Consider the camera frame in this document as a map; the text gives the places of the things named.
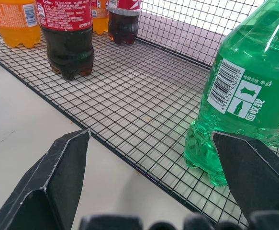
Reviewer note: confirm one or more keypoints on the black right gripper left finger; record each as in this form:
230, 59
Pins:
55, 182

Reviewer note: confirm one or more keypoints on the cola bottle with red label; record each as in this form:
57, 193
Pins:
123, 24
68, 40

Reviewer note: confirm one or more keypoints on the green soda bottle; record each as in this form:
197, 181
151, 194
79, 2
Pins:
249, 72

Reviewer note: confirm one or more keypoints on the orange soda bottle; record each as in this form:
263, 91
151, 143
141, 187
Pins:
17, 21
99, 16

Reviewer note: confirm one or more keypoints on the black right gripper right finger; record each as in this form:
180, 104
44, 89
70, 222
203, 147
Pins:
256, 177

